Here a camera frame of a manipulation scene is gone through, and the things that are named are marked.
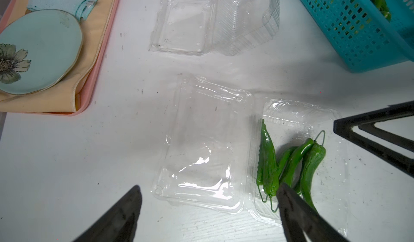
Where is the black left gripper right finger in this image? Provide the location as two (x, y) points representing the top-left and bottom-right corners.
(277, 183), (348, 242)

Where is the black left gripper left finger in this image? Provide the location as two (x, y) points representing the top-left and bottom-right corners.
(75, 185), (142, 242)

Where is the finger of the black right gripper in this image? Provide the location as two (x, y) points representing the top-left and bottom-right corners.
(332, 101), (414, 178)

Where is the clear clamshell container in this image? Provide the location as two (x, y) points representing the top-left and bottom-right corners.
(152, 75), (349, 236)
(149, 0), (280, 56)

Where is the teal plastic basket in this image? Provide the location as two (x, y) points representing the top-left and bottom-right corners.
(301, 0), (414, 73)

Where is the pale green round plate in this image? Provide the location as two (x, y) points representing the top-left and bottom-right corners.
(1, 9), (83, 95)

